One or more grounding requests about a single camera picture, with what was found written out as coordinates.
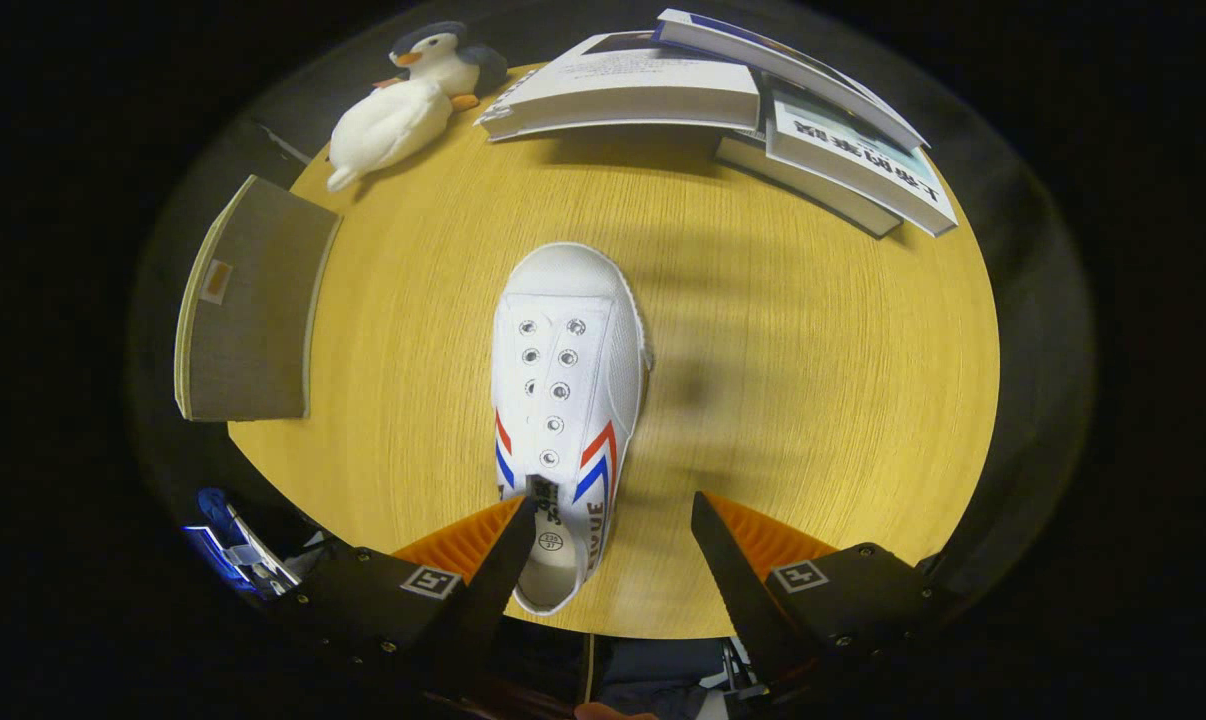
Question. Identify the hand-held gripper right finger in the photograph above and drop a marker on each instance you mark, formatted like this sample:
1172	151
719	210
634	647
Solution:
738	590

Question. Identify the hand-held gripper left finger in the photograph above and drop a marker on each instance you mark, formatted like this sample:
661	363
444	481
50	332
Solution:
483	600

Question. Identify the white canvas shoe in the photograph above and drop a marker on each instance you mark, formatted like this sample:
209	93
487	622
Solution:
568	340

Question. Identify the grey fabric storage box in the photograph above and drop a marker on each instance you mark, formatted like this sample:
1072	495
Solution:
258	310

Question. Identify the pile of assorted items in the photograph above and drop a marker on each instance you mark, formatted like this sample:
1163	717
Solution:
248	560

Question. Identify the white book with black lettering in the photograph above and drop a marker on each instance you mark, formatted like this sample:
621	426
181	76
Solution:
863	160

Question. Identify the penguin plush toy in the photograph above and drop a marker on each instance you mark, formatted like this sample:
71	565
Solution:
393	120

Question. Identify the thin blue cover book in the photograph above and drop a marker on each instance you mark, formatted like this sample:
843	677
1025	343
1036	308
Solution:
793	70

